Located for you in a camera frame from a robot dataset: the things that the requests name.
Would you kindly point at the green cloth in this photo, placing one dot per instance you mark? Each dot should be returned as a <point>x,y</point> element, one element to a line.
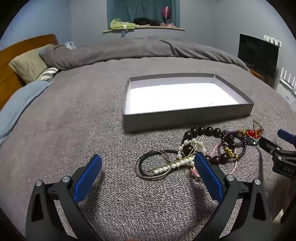
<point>119,24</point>

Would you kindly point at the striped pillow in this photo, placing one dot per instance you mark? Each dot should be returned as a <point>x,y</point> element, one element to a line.
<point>47,73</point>

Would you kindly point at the grey duvet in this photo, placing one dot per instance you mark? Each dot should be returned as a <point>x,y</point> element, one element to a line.
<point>138,49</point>

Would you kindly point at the wooden headboard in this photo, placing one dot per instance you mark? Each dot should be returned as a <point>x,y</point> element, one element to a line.
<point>7,76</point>

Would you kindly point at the olive pillow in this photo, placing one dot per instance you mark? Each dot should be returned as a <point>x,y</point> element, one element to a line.
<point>27,62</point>

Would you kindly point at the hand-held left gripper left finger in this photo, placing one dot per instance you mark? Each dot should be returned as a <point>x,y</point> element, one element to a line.
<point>86,179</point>

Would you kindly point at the silver bangle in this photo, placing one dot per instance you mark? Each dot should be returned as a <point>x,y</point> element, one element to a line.
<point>138,172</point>

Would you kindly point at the white router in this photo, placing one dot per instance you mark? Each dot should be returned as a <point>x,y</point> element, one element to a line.
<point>288,80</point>

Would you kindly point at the white cabinet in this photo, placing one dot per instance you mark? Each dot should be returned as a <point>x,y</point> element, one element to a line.
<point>286,97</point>

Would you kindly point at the black television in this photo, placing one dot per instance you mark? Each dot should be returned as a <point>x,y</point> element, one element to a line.
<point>257,54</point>

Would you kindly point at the pink balloon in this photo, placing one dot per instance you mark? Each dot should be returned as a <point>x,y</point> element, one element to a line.
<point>166,12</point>

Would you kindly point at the pink cloth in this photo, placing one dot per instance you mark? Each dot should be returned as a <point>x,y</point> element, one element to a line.
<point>170,24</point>

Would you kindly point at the wooden window sill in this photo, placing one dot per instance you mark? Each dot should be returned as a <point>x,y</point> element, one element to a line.
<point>161,28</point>

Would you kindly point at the light blue blanket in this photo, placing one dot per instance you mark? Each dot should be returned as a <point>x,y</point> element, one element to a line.
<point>20,99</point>

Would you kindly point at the wooden television stand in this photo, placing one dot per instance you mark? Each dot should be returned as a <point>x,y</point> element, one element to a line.
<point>259,75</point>

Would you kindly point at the white wall hooks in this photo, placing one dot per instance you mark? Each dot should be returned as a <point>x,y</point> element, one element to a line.
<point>272,41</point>

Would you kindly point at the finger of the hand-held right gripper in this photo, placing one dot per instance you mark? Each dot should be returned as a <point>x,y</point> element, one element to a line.
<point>288,137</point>
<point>268,146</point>

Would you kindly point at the black cloth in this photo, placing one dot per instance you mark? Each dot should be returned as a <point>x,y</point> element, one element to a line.
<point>143,21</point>

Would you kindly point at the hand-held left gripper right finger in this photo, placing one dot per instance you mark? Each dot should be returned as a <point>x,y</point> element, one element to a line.
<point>208,177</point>

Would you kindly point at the white plastic bag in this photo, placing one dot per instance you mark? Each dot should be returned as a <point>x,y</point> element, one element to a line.
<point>69,45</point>

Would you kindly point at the shallow grey cardboard box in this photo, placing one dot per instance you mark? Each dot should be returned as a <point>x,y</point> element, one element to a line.
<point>175,97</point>

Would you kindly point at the red bead charm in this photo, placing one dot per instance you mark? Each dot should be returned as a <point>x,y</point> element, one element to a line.
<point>251,133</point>

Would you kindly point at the teal curtain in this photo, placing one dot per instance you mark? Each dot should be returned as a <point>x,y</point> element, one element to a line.
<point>138,9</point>

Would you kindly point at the pearl bead hair clip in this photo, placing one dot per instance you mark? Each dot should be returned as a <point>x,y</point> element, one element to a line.
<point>177,165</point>

